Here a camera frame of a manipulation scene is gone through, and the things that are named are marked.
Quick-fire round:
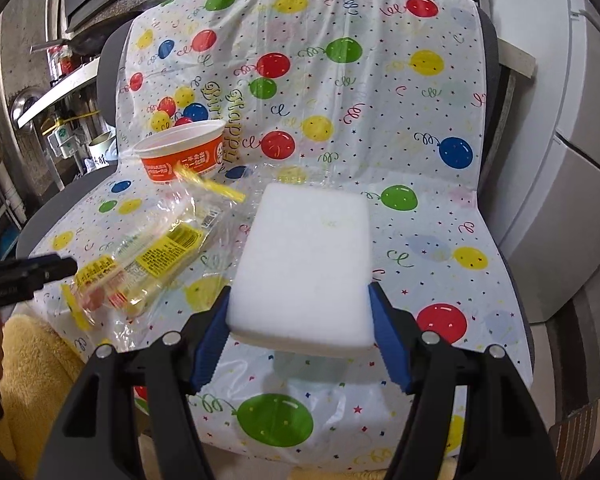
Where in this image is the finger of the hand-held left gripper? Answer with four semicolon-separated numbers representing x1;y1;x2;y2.
27;254;78;288

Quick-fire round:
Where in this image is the yellow gas hose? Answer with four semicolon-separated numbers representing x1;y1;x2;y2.
40;110;101;133

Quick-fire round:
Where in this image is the white sponge block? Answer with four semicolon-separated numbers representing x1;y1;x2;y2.
226;182;376;359

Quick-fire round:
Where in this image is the red sauce bottle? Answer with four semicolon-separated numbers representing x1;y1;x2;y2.
50;45;76;76

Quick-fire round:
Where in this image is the white drain pipe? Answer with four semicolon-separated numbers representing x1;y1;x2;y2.
0;160;28;226

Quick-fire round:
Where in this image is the white countertop slab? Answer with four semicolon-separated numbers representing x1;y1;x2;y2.
495;37;538;78

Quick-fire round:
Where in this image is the black frying pan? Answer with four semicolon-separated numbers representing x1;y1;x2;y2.
30;30;106;58

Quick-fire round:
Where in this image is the orange instant noodle bowl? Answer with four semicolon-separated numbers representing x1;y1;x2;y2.
132;120;227;185

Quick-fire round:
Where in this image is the yellow fluffy rug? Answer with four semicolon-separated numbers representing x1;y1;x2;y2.
0;312;148;480

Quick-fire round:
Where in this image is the clear wrapper with yellow label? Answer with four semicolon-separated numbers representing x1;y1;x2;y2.
55;162;261;356

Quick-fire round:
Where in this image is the white cabinet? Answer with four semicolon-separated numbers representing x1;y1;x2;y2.
485;0;600;326

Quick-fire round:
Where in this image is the balloon print plastic sheet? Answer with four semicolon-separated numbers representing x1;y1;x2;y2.
30;0;531;480

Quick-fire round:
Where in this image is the steel bowl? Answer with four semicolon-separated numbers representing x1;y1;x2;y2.
7;87;46;121

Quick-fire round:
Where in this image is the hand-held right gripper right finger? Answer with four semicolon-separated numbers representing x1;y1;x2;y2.
367;281;563;480

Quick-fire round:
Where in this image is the metal kitchen shelf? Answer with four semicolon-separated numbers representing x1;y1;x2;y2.
17;55;106;128

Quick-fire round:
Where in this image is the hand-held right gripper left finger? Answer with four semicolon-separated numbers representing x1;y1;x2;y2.
42;285;231;480

